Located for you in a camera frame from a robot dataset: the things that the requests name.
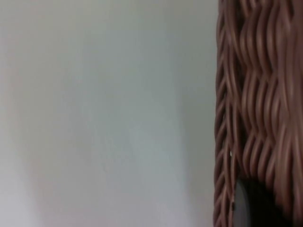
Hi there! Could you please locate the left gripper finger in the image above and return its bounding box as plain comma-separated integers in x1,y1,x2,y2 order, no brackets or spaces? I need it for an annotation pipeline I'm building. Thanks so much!
232,179,287,227

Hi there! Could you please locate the brown wicker basket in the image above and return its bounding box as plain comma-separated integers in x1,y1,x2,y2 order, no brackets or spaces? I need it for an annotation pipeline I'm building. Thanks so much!
213,0,303,227

